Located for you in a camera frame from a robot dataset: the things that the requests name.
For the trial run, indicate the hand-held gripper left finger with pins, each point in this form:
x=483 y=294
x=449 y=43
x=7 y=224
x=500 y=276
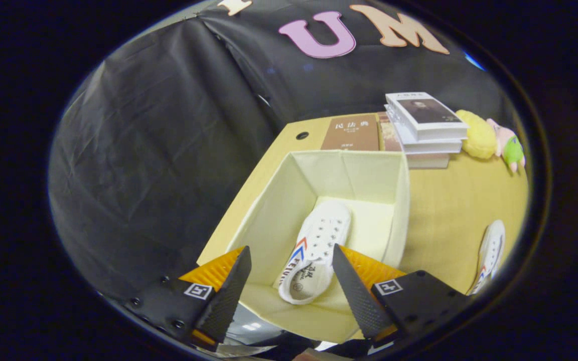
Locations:
x=226 y=301

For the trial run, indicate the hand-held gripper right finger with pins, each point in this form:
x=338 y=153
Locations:
x=356 y=296

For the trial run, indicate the white canvas shoe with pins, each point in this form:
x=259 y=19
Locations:
x=492 y=245
x=319 y=230

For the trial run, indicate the grey fabric storage box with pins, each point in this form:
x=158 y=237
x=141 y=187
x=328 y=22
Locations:
x=289 y=190

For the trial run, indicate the thick beige book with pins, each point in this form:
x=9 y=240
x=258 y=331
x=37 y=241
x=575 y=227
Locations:
x=427 y=160

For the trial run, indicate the brown cover book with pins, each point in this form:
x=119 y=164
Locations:
x=351 y=135

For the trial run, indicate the patterned tan book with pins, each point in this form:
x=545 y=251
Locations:
x=388 y=138

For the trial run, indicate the black backdrop cloth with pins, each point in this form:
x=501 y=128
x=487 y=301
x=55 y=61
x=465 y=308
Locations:
x=168 y=150

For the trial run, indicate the white book with portrait cover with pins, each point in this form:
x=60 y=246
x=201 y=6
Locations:
x=427 y=110

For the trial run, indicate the pink and green plush toy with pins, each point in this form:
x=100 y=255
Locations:
x=512 y=150

